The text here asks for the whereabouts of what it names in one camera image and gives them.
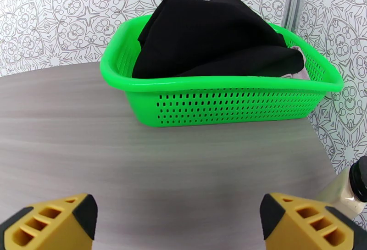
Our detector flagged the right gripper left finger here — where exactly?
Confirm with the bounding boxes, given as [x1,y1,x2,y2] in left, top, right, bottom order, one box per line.
[0,193,98,250]

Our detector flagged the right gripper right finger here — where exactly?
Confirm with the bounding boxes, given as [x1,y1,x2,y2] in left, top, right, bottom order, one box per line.
[260,192,367,250]

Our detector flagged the mauve pink garment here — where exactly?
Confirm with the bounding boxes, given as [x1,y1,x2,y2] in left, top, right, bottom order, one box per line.
[279,46,311,81]

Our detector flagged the black garment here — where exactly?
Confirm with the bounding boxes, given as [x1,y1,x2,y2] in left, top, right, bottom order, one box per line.
[132,0,305,79]

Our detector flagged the beige bottle with black cap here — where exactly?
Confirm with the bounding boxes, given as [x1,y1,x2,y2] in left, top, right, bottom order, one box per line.
[315,156,367,220]

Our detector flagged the green plastic perforated basket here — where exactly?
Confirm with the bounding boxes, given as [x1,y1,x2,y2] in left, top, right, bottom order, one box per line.
[99,14,344,128]

